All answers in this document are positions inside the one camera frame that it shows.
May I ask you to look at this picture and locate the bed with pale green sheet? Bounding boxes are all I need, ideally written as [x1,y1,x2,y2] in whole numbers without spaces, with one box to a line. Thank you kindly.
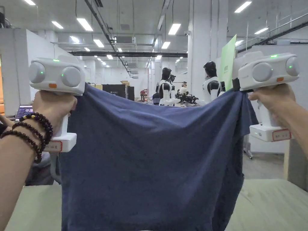
[4,178,308,231]

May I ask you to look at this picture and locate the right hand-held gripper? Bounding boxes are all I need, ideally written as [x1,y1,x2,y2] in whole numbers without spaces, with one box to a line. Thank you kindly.
[232,51,300,142]

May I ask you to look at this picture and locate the person's left forearm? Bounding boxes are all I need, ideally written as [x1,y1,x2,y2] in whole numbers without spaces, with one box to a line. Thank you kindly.
[0,112,54,212]

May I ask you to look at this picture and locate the dark blue shirt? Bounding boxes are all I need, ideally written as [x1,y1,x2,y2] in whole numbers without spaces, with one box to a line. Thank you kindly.
[59,82,259,231]

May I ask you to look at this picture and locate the person's right forearm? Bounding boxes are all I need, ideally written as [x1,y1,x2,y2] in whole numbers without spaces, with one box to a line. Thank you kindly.
[287,101,308,151]

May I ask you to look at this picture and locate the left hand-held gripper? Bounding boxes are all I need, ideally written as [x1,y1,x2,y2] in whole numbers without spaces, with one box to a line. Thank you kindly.
[29,57,86,153]

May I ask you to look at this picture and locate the white and black humanoid robot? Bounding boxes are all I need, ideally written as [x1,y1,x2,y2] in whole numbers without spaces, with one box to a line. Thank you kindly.
[175,61,226,107]
[155,67,177,106]

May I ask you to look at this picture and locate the laptop with lit screen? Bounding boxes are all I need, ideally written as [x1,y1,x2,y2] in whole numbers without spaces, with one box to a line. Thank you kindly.
[15,105,34,121]

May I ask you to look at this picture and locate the person's right hand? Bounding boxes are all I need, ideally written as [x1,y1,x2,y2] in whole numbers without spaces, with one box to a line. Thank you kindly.
[248,83,297,129]

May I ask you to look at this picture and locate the person's left hand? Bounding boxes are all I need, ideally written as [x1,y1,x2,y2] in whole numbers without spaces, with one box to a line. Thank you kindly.
[32,90,78,139]

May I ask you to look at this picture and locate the black cabinet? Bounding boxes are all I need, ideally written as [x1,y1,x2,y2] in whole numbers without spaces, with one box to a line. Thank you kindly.
[102,84,135,100]

